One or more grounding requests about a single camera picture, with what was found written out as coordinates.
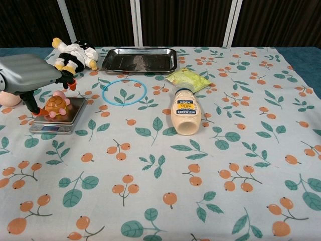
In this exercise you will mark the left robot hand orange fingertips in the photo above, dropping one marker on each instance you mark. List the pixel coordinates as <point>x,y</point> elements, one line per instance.
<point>27,74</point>

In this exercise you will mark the pink orange turtle toy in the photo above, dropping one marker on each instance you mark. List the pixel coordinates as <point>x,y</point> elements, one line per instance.
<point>56,104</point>

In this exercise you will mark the silver digital kitchen scale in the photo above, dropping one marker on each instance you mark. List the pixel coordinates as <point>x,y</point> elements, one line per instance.
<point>72,115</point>

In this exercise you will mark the peach coloured ball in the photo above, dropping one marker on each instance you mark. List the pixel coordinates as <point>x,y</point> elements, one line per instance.
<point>8,100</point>

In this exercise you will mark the black white plush doll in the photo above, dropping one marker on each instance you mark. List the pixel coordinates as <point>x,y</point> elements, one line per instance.
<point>77,56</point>

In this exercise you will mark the rectangular metal tray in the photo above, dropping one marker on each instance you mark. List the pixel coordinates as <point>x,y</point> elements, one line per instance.
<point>140,60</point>

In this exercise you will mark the yellow-green snack packet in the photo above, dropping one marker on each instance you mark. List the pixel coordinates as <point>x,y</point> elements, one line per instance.
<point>188,79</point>

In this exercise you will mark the mayonnaise squeeze bottle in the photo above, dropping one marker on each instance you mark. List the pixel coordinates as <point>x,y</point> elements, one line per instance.
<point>186,115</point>

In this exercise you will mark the floral leaf print tablecloth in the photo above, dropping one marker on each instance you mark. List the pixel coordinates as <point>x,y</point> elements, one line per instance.
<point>175,163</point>

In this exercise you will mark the blue table cover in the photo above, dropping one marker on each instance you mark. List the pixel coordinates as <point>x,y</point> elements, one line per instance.
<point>301,60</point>

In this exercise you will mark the white partition post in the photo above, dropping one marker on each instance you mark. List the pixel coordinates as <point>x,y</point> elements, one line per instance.
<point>66,22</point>
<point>232,22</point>
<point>136,22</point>

